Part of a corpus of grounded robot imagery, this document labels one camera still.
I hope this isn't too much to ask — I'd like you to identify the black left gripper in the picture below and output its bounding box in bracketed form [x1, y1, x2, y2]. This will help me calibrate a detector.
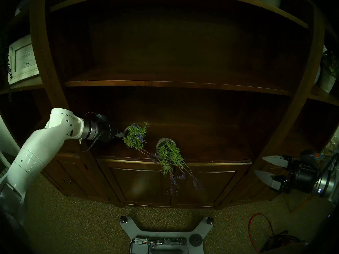
[93, 114, 125, 143]

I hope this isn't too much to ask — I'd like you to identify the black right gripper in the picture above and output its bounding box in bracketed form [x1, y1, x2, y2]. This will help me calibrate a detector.
[254, 150, 320, 194]

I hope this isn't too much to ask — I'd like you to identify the potted fake lavender plant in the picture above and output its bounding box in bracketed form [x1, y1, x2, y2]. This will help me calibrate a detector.
[122, 121, 160, 162]
[155, 138, 205, 195]

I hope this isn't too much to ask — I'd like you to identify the green plant in white pot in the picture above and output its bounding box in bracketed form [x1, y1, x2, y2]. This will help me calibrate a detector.
[318, 46, 339, 94]

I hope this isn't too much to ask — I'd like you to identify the dark trailing plant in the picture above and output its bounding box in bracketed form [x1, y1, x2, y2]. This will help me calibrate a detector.
[0, 37, 13, 102]

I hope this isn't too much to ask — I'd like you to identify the clear glass jar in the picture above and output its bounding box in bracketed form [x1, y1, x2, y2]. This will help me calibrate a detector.
[322, 136, 339, 161]

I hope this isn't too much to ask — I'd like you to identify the dark wooden bookcase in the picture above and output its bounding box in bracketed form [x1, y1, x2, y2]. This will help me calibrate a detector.
[0, 0, 339, 210]

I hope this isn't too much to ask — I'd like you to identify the grey power strip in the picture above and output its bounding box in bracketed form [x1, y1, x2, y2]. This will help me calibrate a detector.
[135, 237, 187, 246]

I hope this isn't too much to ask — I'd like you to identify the white slatted chair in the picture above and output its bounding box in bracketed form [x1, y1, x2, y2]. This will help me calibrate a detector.
[0, 150, 14, 178]

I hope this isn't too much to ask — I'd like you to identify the white framed certificate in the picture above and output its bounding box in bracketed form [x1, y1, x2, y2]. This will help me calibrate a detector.
[8, 35, 40, 85]

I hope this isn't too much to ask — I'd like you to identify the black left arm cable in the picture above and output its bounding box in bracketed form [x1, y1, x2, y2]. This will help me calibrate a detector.
[79, 112, 104, 152]

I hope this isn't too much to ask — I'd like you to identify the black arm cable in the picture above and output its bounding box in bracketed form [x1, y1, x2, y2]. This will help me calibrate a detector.
[314, 152, 339, 185]
[79, 112, 104, 152]

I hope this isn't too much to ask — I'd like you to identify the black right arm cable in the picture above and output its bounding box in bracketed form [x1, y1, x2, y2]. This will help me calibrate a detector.
[314, 152, 339, 185]

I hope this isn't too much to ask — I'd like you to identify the red cable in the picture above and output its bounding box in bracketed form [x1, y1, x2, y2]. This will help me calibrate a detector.
[248, 213, 276, 254]

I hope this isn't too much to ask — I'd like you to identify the black cable bundle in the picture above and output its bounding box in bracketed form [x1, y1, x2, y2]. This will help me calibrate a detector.
[261, 230, 305, 254]

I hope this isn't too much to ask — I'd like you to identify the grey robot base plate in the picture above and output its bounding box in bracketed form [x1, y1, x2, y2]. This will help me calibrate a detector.
[120, 216, 214, 254]

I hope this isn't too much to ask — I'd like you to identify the thin white cable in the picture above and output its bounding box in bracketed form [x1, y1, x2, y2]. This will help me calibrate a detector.
[130, 239, 164, 254]

